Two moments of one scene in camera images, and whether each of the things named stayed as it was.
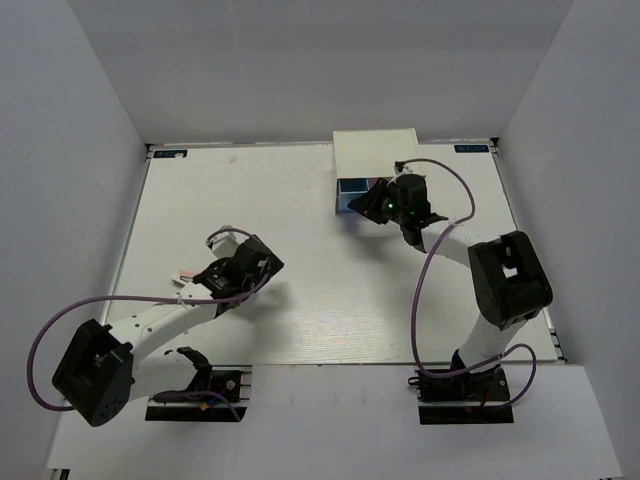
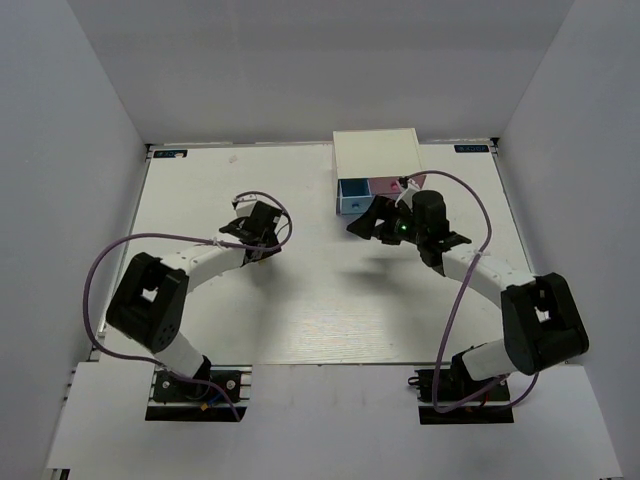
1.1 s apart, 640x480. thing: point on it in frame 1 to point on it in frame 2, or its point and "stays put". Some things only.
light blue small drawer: [348, 189] stays put
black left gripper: [275, 265] to [272, 239]
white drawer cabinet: [372, 153] stays put
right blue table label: [471, 148] stays put
